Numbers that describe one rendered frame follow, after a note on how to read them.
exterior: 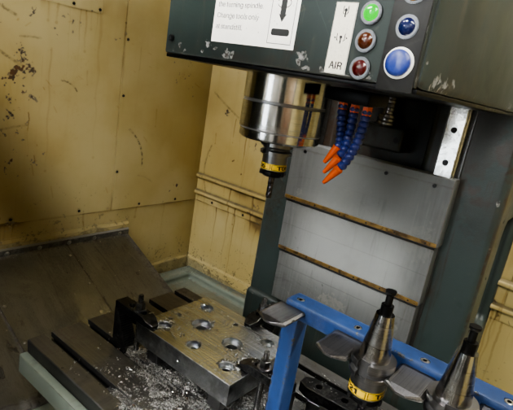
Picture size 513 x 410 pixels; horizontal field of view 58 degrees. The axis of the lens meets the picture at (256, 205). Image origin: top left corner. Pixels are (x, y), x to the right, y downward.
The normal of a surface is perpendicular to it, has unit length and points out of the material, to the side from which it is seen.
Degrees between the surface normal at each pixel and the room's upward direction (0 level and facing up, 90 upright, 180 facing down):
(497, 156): 90
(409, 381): 0
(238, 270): 90
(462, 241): 90
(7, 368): 24
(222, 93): 90
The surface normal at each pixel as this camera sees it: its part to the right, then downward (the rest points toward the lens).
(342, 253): -0.61, 0.11
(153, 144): 0.77, 0.29
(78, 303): 0.46, -0.75
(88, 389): 0.16, -0.95
